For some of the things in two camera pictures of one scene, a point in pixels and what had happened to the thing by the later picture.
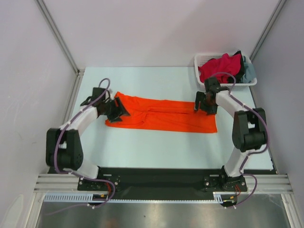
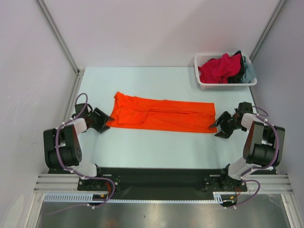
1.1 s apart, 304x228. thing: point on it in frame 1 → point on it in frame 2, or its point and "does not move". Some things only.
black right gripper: x=204 y=102 → x=227 y=122
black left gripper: x=119 y=111 → x=103 y=118
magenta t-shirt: x=221 y=68 does not move
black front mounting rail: x=164 y=183 does not move
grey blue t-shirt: x=250 y=74 does not move
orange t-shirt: x=152 y=113 does not move
